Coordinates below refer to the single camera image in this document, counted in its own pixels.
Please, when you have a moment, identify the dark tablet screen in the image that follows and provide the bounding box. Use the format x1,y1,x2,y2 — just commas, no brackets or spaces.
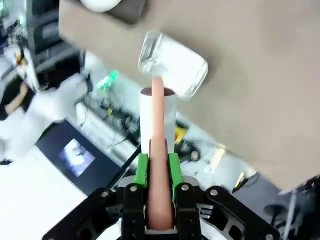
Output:
35,118,141,197

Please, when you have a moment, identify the pink handled white lint roller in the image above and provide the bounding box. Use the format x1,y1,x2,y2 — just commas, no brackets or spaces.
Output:
139,76,177,231

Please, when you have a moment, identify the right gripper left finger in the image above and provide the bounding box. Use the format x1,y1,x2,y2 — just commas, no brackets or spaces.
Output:
42,153,150,240

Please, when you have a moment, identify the clear glass jar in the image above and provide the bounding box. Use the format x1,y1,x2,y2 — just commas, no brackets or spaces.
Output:
137,30,209,101

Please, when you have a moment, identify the white bowl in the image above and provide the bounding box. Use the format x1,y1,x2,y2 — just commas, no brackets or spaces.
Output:
79,0,122,13

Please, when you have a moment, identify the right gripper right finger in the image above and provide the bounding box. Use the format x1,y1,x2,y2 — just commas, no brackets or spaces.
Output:
167,152,280,240

